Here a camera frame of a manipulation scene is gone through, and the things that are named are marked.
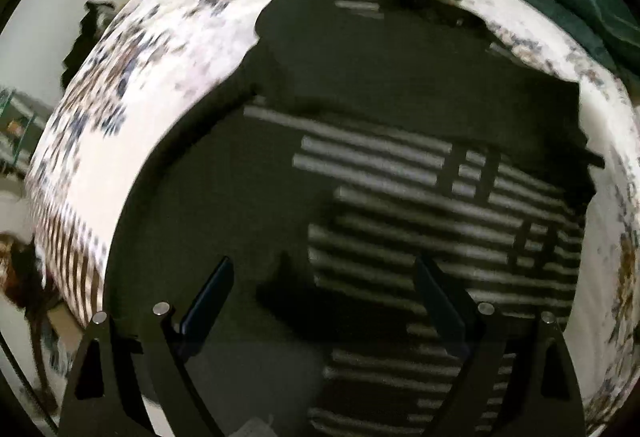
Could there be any dark striped long-sleeve sweater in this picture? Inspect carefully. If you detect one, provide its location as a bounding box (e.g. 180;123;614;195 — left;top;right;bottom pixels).
105;0;601;436

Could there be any black clothes pile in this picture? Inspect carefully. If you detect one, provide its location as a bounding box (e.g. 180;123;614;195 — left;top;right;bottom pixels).
61;1;116;90

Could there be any green shelf rack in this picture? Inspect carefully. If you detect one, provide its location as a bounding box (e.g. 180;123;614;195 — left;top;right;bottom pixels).
0;86;52;179

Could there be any floral bed cover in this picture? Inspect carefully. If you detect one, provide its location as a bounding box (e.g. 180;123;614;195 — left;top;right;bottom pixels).
27;0;639;436

